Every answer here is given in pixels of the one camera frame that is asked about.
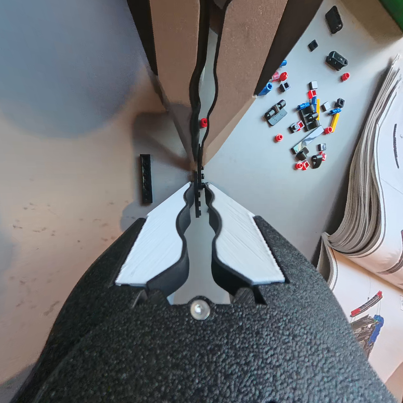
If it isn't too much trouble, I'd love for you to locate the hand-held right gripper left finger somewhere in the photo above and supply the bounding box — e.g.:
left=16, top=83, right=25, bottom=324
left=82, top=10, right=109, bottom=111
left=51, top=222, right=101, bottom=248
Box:
left=115, top=182, right=192, bottom=304

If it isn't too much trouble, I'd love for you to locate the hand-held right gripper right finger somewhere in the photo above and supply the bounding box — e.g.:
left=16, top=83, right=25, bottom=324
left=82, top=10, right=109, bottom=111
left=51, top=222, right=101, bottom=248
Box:
left=204, top=182, right=285, bottom=305

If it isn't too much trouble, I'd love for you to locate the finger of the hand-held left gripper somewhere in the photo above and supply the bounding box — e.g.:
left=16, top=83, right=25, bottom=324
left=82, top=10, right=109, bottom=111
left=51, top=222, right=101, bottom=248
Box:
left=149, top=0, right=202, bottom=167
left=201, top=0, right=289, bottom=168

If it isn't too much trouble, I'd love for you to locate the short black brick liftarm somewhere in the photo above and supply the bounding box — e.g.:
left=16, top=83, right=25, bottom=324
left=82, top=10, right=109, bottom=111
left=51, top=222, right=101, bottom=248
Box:
left=325, top=5, right=344, bottom=34

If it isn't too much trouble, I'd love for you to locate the black pin connector brick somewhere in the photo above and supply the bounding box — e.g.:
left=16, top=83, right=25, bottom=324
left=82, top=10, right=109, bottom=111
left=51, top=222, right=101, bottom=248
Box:
left=325, top=51, right=348, bottom=70

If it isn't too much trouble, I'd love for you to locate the green plastic bin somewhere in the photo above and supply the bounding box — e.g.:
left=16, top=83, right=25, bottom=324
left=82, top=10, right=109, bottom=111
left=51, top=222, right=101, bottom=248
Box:
left=379, top=0, right=403, bottom=14

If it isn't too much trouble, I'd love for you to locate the open instruction booklet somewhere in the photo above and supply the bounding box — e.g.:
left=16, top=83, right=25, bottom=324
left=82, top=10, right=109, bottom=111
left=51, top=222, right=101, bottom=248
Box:
left=316, top=54, right=403, bottom=381

